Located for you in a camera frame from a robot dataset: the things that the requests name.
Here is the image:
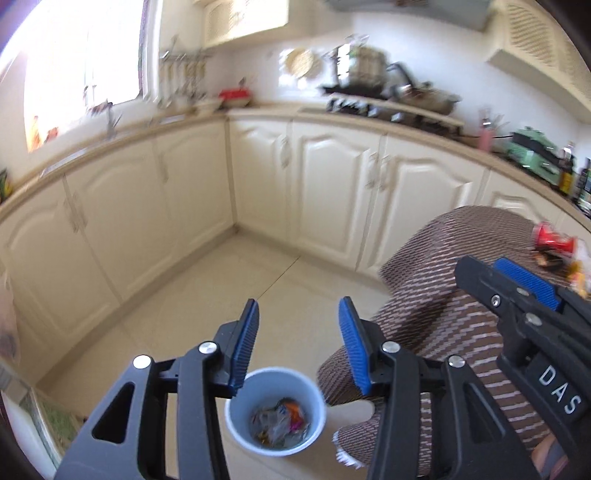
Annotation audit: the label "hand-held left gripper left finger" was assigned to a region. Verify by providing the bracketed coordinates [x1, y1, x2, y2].
[55, 298, 260, 480]

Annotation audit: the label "steel faucet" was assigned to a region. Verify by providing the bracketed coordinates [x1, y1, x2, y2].
[102, 99, 124, 139]

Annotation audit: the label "heap of wrappers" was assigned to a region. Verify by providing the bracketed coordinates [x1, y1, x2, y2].
[252, 399, 311, 448]

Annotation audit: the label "hanging utensil rack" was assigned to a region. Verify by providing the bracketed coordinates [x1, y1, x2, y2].
[159, 60, 208, 110]

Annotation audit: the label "green patterned mat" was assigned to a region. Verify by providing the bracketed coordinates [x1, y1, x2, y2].
[25, 387, 86, 460]

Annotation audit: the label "steel wok with lid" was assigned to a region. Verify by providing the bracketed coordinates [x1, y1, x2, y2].
[390, 62, 462, 116]

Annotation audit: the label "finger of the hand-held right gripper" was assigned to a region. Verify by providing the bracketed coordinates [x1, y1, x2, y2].
[455, 256, 591, 344]
[492, 257, 591, 321]

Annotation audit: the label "cream colander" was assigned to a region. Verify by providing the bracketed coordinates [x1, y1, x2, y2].
[284, 47, 319, 79]

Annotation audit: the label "dark glass bottle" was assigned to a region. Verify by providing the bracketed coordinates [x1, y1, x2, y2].
[575, 158, 591, 205]

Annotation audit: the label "wall utensil rack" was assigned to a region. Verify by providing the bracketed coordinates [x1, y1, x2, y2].
[159, 46, 213, 66]

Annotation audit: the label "beige countertop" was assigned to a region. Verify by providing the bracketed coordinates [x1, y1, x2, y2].
[0, 99, 591, 223]

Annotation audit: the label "cream base cabinets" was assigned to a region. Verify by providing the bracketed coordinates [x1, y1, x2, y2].
[0, 115, 591, 384]

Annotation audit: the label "cream lattice wall cabinet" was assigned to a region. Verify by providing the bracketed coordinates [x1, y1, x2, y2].
[487, 0, 591, 100]

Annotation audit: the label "window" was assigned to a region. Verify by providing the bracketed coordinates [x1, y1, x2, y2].
[0, 0, 149, 154]

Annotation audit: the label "orange items on sill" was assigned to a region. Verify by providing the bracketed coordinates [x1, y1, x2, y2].
[31, 115, 62, 149]

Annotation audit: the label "dark soy sauce bottle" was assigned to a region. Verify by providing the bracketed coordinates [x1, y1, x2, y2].
[558, 142, 578, 195]

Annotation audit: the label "grey range hood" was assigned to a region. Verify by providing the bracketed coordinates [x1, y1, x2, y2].
[330, 0, 490, 20]

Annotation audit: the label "person's right hand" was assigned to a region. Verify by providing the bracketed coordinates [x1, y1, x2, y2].
[531, 434, 571, 480]

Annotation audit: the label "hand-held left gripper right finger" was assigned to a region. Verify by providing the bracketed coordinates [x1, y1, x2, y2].
[338, 296, 541, 480]

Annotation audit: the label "steel steamer pot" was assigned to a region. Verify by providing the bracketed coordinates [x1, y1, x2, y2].
[332, 44, 389, 90]

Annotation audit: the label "green electric cooker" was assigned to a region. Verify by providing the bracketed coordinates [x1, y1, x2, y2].
[508, 128, 566, 183]

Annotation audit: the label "crushed red can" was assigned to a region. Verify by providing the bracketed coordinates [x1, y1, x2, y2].
[533, 222, 579, 258]

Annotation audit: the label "cream wall cabinet by window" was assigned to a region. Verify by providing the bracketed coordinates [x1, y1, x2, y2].
[194, 0, 289, 47]

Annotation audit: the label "gold foil bag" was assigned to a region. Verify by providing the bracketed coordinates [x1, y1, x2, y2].
[567, 261, 590, 297]

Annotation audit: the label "red box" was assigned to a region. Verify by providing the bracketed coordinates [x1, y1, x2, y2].
[218, 88, 254, 109]

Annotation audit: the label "gas stove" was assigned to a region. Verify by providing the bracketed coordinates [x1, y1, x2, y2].
[298, 92, 465, 136]

